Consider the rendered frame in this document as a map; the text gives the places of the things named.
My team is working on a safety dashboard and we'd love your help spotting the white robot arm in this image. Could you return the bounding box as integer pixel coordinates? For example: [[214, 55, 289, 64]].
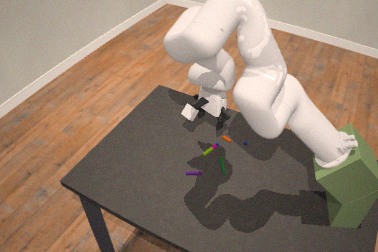
[[163, 0, 358, 168]]

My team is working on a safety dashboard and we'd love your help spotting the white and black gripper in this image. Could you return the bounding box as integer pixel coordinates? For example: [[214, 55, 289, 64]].
[[193, 87, 231, 131]]

